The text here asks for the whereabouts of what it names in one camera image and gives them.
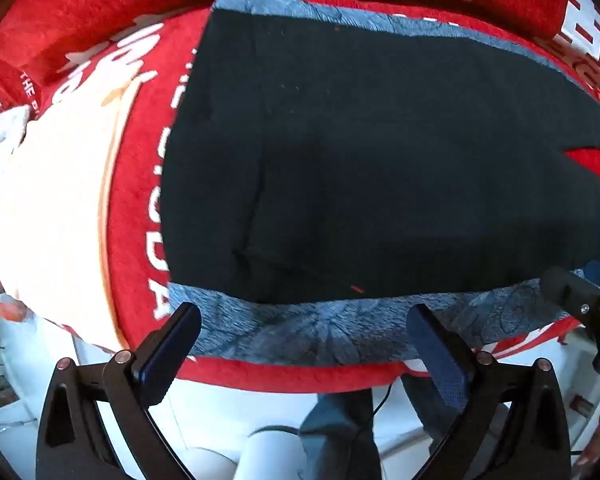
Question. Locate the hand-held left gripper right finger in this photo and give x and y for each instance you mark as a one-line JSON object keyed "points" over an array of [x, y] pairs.
{"points": [[442, 360]]}

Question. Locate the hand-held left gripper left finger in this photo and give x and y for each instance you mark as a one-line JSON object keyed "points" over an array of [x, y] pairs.
{"points": [[167, 355]]}

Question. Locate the black pants with grey sides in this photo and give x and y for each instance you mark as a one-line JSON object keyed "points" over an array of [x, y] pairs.
{"points": [[380, 160]]}

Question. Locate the grey fabric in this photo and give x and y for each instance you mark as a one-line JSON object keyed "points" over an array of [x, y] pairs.
{"points": [[337, 435]]}

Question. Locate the white pipe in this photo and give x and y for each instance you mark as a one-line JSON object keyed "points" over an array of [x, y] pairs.
{"points": [[267, 452]]}

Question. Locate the red printed blanket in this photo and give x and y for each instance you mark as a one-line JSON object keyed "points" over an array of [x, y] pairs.
{"points": [[140, 210]]}

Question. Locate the white crumpled cloth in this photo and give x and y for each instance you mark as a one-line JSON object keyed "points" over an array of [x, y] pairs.
{"points": [[0, 160]]}

